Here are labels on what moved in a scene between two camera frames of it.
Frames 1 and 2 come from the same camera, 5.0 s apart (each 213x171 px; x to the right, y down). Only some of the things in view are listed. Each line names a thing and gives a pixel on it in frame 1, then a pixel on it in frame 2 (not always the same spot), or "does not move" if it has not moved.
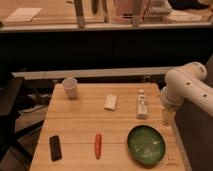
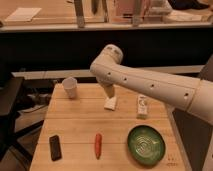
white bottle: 142,108 does not move
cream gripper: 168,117 -> 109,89
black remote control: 55,148 does not move
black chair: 10,99 does not move
